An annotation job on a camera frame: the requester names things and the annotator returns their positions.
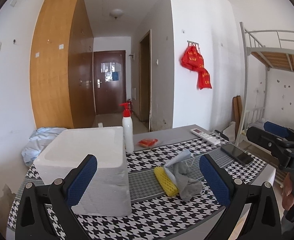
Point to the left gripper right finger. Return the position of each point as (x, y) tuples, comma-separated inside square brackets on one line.
[(263, 219)]

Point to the white remote control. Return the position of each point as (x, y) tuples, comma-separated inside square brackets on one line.
[(206, 137)]

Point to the red fire extinguisher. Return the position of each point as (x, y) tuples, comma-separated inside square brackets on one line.
[(129, 101)]

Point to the grey sock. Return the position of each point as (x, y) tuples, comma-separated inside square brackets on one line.
[(188, 187)]

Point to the white styrofoam box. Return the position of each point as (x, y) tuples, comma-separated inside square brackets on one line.
[(100, 186)]

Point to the houndstooth table cloth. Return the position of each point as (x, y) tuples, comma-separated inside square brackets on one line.
[(154, 214)]

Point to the red snack packet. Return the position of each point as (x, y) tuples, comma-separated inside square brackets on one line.
[(147, 142)]

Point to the person right hand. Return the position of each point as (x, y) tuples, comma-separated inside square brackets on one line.
[(287, 196)]

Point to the yellow foam net sleeve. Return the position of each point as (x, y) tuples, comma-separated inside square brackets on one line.
[(167, 185)]

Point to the dark brown entrance door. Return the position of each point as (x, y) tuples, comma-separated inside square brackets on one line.
[(109, 81)]

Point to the wooden boards against wall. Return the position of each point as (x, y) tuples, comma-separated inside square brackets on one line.
[(237, 110)]

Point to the blue surgical mask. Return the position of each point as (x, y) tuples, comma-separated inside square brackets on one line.
[(181, 157)]

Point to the side door frame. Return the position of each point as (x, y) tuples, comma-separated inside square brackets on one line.
[(145, 80)]

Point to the black smartphone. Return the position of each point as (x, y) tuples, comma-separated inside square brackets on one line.
[(237, 154)]

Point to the white metal bunk bed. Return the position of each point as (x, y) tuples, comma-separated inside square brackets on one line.
[(269, 79)]

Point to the light blue bedding bundle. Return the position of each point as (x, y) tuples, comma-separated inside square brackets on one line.
[(38, 141)]

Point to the black clip object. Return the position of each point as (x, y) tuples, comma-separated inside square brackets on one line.
[(221, 135)]

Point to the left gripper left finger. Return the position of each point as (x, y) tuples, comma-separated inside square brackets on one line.
[(33, 221)]

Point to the white pump lotion bottle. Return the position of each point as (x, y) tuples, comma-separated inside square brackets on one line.
[(127, 125)]

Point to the wooden wardrobe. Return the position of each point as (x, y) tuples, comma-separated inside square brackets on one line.
[(61, 66)]

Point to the red hanging bags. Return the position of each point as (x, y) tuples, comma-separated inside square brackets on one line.
[(193, 61)]

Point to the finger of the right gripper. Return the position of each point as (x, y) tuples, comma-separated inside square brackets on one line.
[(278, 130), (268, 141)]

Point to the ceiling lamp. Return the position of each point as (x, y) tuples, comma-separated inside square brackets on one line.
[(116, 13)]

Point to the wall coat hook rack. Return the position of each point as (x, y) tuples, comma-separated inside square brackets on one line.
[(193, 43)]

